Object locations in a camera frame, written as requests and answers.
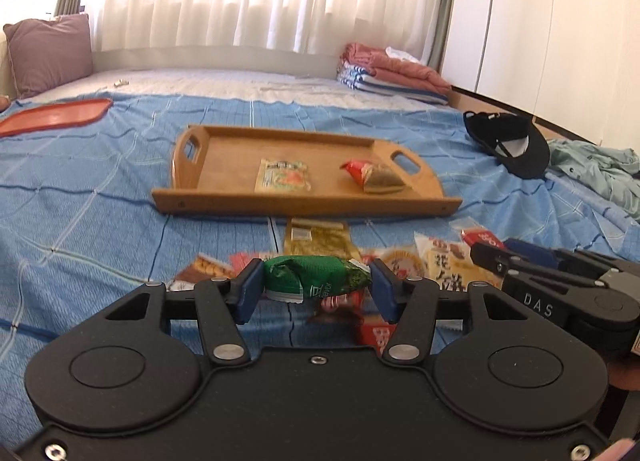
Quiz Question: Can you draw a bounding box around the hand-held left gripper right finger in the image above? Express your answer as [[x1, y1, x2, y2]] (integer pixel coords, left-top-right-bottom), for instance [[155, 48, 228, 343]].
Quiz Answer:
[[369, 258, 507, 368]]

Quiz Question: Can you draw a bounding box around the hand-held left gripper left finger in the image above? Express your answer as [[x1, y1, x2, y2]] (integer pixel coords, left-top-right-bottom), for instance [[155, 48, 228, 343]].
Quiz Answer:
[[102, 258, 266, 368]]

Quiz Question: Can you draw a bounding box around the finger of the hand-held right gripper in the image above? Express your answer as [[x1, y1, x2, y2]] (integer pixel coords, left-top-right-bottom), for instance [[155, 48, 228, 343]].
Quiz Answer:
[[504, 238, 640, 275], [470, 242, 608, 290]]

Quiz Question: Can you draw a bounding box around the red white snack packet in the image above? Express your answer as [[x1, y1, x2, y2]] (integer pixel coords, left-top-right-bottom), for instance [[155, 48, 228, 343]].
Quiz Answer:
[[461, 228, 503, 249]]

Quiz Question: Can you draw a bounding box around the white pastry packet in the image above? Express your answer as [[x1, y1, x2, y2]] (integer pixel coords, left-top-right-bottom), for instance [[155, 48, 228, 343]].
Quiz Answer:
[[414, 233, 503, 292]]

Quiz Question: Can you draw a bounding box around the small red snack packet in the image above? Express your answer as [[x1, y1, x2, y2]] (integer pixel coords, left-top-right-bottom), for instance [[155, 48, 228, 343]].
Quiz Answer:
[[356, 323, 396, 354]]

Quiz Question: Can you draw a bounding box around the green snack packet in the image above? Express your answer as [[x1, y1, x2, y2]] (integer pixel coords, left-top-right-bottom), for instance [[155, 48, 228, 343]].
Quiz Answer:
[[263, 256, 373, 303]]

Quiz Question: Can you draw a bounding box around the wooden tray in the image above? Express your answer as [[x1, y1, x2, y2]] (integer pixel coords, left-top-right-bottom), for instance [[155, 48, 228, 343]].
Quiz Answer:
[[151, 124, 463, 218]]

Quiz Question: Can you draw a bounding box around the pink white small packet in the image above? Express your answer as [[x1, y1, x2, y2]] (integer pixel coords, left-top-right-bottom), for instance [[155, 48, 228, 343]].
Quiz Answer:
[[310, 291, 366, 323]]

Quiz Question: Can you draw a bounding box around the round cracker packet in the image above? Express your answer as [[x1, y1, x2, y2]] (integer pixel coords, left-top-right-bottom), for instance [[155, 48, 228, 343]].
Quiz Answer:
[[167, 253, 241, 292]]

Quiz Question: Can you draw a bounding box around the yellow pickle packet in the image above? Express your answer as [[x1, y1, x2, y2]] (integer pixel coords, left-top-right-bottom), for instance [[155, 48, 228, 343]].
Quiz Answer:
[[283, 218, 358, 262]]

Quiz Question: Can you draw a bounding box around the black cap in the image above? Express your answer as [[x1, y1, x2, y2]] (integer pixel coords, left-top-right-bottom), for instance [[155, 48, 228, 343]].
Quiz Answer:
[[463, 110, 551, 180]]

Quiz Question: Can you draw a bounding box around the light green garment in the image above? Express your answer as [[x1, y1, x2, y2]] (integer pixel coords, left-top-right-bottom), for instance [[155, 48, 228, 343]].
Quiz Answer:
[[547, 138, 640, 222]]

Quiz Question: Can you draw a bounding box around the gold red triangular snack packet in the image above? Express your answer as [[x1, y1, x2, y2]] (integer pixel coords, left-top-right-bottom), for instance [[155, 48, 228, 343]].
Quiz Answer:
[[340, 160, 407, 194]]

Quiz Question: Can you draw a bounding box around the yellow orange snack packet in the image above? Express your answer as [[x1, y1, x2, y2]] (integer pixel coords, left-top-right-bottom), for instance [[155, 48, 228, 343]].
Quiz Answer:
[[254, 158, 313, 193]]

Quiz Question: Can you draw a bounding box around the blue checked bedsheet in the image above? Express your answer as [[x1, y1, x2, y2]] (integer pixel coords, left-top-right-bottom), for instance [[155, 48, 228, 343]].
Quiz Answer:
[[0, 91, 640, 392]]

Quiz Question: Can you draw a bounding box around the folded blue striped blanket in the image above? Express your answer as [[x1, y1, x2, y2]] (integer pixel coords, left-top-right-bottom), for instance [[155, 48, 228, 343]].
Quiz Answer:
[[336, 61, 449, 105]]

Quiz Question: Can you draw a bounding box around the stack of folded blankets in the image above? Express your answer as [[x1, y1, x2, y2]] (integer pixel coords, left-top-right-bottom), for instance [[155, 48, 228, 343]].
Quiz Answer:
[[340, 42, 452, 94]]

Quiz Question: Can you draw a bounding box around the white mattress cover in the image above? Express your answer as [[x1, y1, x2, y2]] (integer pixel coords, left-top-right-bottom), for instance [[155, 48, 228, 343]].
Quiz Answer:
[[25, 68, 451, 106]]

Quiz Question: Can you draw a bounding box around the white wardrobe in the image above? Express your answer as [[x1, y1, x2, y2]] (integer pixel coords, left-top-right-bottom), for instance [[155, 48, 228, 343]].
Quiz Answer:
[[440, 0, 640, 146]]

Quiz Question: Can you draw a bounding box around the white bed board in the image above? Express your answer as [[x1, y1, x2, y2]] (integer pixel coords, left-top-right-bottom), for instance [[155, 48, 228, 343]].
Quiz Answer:
[[92, 43, 346, 78]]

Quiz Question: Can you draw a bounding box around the red plastic tray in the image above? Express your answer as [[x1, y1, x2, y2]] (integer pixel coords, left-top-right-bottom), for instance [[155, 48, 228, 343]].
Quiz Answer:
[[0, 98, 113, 138]]

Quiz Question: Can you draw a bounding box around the purple pillow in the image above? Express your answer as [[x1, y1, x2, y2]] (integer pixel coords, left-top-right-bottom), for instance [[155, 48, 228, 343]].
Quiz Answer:
[[2, 13, 94, 99]]

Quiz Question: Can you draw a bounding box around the wooden bed frame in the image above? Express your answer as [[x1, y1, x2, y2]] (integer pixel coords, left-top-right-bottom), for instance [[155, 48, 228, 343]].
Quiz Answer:
[[447, 86, 601, 144]]

